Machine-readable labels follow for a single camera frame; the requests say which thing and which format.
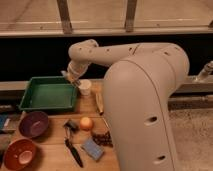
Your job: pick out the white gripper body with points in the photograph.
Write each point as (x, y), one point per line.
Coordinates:
(73, 74)

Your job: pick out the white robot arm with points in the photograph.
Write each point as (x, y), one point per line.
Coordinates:
(136, 88)

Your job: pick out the green plastic tray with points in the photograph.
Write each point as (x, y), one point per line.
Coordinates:
(50, 93)

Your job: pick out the white paper cup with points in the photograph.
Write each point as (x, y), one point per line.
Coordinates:
(85, 87)

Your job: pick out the orange fruit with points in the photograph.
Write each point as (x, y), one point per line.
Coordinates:
(86, 123)

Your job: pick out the small black clip tool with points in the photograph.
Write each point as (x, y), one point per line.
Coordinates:
(72, 126)

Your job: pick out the purple bowl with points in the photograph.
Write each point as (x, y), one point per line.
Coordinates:
(34, 124)

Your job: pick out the bunch of dark grapes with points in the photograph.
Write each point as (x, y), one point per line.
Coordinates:
(102, 139)

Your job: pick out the blue sponge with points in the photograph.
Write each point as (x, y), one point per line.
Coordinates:
(92, 149)

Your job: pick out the blue box at left edge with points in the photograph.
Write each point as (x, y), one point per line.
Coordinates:
(8, 123)

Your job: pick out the orange bowl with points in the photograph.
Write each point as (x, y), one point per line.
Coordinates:
(19, 154)

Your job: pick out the black handled knife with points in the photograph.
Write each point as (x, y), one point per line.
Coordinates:
(74, 152)

